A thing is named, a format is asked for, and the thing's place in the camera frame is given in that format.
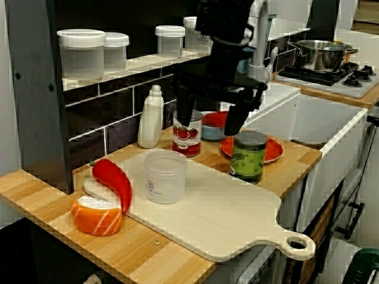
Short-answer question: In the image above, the small white lidded jar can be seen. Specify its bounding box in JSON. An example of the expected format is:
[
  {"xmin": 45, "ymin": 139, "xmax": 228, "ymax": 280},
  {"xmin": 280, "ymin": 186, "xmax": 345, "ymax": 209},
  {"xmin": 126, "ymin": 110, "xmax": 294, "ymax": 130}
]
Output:
[{"xmin": 155, "ymin": 25, "xmax": 186, "ymax": 59}]

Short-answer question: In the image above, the toy stove cooktop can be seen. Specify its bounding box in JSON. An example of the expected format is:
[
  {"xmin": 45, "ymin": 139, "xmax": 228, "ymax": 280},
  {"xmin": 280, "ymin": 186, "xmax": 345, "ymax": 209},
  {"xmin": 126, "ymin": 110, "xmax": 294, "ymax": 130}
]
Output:
[{"xmin": 271, "ymin": 61, "xmax": 379, "ymax": 100}]

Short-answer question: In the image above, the tomato print tin can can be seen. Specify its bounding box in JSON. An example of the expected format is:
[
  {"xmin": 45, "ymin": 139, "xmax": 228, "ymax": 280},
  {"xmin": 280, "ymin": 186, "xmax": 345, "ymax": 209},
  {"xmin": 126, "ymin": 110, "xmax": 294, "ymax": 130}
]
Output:
[{"xmin": 172, "ymin": 108, "xmax": 203, "ymax": 157}]

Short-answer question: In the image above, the clear lidless plastic jar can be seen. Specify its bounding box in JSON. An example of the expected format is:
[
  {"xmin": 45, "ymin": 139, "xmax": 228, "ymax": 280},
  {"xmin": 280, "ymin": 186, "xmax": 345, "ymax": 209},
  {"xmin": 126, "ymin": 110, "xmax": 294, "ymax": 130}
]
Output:
[{"xmin": 143, "ymin": 150, "xmax": 189, "ymax": 205}]

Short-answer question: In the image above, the light wooden cutting board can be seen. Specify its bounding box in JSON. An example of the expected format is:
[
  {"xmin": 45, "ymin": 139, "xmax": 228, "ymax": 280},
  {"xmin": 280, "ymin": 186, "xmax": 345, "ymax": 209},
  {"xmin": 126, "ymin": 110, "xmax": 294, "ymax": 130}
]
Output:
[{"xmin": 83, "ymin": 147, "xmax": 316, "ymax": 262}]

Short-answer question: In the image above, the white lidded plastic jar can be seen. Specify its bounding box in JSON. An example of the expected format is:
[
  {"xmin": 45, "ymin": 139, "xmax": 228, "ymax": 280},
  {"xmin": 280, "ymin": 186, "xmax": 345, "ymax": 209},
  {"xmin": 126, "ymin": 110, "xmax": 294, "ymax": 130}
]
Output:
[{"xmin": 103, "ymin": 31, "xmax": 130, "ymax": 72}]

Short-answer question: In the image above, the black thin stand rod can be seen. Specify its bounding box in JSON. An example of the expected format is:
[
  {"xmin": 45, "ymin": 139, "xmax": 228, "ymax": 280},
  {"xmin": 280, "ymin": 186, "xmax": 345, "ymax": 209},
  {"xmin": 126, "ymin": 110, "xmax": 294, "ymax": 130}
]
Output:
[{"xmin": 340, "ymin": 114, "xmax": 379, "ymax": 208}]

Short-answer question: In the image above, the red round plate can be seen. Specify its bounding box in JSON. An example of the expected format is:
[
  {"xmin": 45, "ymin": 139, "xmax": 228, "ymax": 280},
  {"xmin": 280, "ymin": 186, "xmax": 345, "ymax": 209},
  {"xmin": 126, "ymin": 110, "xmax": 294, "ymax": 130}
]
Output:
[{"xmin": 220, "ymin": 135, "xmax": 284, "ymax": 164}]

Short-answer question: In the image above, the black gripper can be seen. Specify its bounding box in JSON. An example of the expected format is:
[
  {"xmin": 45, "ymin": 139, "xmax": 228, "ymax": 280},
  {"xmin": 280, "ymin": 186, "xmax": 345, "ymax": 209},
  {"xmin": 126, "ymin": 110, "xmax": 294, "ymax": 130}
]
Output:
[{"xmin": 173, "ymin": 40, "xmax": 268, "ymax": 137}]

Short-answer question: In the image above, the light blue bowl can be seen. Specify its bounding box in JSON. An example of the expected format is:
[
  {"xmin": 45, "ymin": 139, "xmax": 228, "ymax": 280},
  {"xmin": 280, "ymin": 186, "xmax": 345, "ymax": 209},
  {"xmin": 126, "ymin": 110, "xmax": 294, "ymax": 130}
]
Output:
[{"xmin": 201, "ymin": 111, "xmax": 230, "ymax": 141}]

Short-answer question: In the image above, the dark kitchen side panel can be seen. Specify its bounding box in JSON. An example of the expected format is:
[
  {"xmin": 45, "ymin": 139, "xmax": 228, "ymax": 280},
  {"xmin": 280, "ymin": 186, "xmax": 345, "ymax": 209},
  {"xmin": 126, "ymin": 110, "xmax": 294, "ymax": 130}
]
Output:
[{"xmin": 306, "ymin": 0, "xmax": 341, "ymax": 42}]

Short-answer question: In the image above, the green peas tin can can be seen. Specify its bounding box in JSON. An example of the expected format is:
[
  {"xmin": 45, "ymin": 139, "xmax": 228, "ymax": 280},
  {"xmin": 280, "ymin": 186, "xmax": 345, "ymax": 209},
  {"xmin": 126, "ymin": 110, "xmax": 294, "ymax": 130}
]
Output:
[{"xmin": 229, "ymin": 131, "xmax": 268, "ymax": 185}]

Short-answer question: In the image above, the stainless steel pot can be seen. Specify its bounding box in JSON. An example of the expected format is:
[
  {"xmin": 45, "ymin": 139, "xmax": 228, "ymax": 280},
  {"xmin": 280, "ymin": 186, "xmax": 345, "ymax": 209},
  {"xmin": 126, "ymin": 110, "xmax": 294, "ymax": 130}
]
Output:
[{"xmin": 286, "ymin": 40, "xmax": 359, "ymax": 73}]

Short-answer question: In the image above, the wide white lidded jar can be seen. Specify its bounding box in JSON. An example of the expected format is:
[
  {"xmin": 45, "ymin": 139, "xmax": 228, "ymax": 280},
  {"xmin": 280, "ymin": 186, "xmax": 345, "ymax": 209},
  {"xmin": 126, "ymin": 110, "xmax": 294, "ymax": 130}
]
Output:
[{"xmin": 56, "ymin": 28, "xmax": 106, "ymax": 80}]

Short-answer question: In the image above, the white detergent bottle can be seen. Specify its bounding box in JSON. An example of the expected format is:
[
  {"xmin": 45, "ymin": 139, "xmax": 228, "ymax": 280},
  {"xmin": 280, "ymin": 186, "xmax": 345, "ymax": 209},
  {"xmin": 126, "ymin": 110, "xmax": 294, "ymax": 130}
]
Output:
[{"xmin": 137, "ymin": 84, "xmax": 165, "ymax": 149}]

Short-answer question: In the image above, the black oven door handle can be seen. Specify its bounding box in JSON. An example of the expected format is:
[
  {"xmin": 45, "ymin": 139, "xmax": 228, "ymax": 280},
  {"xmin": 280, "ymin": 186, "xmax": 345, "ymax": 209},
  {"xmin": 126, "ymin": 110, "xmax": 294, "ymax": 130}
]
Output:
[{"xmin": 334, "ymin": 202, "xmax": 366, "ymax": 240}]

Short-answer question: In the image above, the white toy sink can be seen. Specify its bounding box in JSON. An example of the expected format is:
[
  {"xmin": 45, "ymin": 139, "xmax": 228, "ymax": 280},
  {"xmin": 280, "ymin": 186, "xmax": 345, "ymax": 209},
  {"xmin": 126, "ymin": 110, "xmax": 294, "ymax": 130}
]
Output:
[{"xmin": 220, "ymin": 81, "xmax": 371, "ymax": 234}]

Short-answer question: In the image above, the red toy sausage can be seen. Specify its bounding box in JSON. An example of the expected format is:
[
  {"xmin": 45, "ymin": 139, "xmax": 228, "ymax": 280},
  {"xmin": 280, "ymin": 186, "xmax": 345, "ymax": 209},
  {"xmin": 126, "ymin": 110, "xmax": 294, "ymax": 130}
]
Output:
[{"xmin": 202, "ymin": 111, "xmax": 230, "ymax": 127}]

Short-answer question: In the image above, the brown wood grain door panel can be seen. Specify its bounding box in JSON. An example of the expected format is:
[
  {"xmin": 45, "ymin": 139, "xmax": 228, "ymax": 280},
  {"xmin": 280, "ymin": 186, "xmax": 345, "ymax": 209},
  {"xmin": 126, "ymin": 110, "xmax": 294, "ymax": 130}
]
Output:
[{"xmin": 282, "ymin": 179, "xmax": 346, "ymax": 284}]

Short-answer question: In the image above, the red toy chili pepper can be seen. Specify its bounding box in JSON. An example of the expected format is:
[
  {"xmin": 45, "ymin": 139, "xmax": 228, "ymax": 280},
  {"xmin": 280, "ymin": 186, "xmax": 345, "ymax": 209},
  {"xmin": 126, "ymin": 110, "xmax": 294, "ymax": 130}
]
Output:
[{"xmin": 89, "ymin": 159, "xmax": 133, "ymax": 213}]

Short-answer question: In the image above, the grey toy faucet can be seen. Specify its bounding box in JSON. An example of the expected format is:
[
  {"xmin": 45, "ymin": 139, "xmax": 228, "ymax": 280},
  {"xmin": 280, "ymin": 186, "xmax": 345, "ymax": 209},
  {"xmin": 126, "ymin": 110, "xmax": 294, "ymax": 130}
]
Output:
[{"xmin": 247, "ymin": 0, "xmax": 280, "ymax": 103}]

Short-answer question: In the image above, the dark grey shelf unit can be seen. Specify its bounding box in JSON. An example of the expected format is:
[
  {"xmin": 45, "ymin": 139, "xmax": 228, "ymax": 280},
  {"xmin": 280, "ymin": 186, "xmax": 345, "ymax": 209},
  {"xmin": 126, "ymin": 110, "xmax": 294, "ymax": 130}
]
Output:
[{"xmin": 4, "ymin": 0, "xmax": 227, "ymax": 195}]

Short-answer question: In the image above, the grey dispenser panel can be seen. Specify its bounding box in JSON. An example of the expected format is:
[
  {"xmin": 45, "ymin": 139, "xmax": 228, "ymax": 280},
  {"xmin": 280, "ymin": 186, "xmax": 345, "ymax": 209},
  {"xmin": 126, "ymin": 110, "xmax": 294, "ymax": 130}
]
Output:
[{"xmin": 236, "ymin": 247, "xmax": 279, "ymax": 284}]

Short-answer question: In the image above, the tall white lidded jar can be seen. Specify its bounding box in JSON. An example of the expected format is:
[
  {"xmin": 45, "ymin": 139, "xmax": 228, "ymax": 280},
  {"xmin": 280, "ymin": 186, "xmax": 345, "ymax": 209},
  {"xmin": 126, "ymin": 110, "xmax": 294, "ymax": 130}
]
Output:
[{"xmin": 182, "ymin": 16, "xmax": 198, "ymax": 48}]

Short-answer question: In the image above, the black stove knob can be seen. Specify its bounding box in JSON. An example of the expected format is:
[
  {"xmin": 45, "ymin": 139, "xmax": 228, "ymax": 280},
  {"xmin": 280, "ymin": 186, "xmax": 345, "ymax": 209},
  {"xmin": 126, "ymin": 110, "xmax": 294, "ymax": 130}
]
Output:
[
  {"xmin": 355, "ymin": 64, "xmax": 377, "ymax": 82},
  {"xmin": 342, "ymin": 73, "xmax": 364, "ymax": 88}
]

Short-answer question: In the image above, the salmon sushi toy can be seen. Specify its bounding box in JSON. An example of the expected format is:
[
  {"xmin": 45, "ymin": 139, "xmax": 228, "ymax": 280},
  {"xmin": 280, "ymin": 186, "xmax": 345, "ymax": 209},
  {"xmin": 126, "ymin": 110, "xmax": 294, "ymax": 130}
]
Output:
[{"xmin": 70, "ymin": 195, "xmax": 123, "ymax": 237}]

